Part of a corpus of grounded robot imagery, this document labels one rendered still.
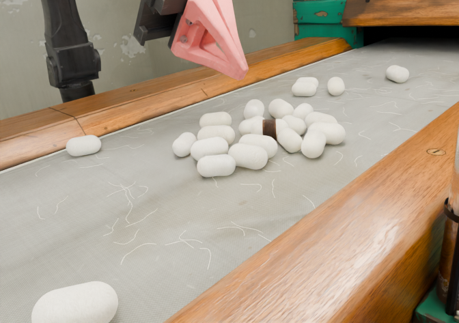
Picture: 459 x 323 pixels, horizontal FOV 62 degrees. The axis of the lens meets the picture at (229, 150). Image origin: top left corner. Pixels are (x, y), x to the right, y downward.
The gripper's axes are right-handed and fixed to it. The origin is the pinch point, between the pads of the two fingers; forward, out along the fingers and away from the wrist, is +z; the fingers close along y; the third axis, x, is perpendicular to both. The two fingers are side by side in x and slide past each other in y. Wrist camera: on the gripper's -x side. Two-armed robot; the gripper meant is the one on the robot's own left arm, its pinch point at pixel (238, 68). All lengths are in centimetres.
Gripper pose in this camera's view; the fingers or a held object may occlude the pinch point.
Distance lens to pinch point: 35.8
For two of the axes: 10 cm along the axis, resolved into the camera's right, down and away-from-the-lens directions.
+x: -3.7, 5.6, 7.5
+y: 7.2, -3.4, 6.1
